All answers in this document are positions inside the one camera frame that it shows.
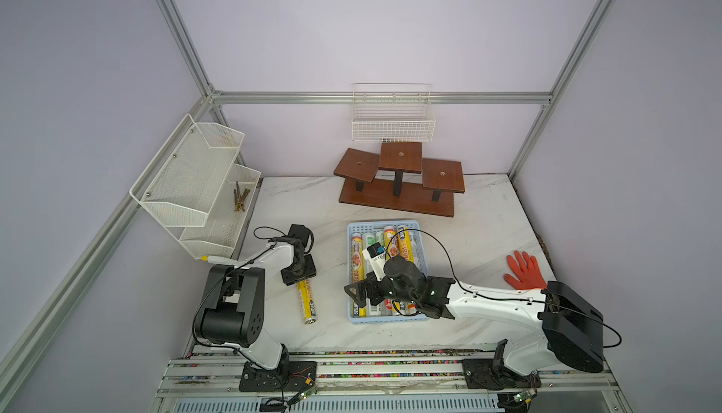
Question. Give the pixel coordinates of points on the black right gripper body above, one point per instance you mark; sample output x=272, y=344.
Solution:
x=384, y=289

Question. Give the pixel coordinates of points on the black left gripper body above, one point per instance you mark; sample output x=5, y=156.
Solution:
x=300, y=271

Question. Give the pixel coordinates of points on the yellow plastic wrap roll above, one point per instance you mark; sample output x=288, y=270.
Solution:
x=357, y=271

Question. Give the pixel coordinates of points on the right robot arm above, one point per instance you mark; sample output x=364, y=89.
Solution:
x=563, y=328

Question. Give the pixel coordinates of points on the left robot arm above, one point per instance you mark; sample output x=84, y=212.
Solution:
x=231, y=311

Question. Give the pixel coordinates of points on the yellow roll far left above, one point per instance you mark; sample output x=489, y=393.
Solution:
x=307, y=302

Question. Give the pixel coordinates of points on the yellow spray bottle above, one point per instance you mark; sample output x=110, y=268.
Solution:
x=212, y=259

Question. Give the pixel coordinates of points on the white mesh lower shelf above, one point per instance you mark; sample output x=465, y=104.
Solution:
x=220, y=235

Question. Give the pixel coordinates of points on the white mesh shelf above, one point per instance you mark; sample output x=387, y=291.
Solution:
x=182, y=183
x=220, y=235

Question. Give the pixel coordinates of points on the brown twigs in shelf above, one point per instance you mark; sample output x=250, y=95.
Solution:
x=240, y=194

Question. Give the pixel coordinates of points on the brown wooden tiered stand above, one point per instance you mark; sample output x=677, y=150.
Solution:
x=400, y=178

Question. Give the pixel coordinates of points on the red work glove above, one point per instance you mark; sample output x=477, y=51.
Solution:
x=525, y=272

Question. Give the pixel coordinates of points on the white mesh upper shelf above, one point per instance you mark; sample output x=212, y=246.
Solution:
x=182, y=183

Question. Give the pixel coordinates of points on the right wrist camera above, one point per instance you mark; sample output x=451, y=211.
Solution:
x=374, y=259

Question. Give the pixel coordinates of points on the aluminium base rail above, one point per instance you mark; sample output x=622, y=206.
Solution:
x=385, y=372

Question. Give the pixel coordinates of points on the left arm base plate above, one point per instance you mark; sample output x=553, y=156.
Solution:
x=290, y=376

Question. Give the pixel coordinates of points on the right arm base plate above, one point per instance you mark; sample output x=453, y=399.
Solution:
x=489, y=374

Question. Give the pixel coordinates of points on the white wire wall basket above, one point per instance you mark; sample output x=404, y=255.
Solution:
x=392, y=112

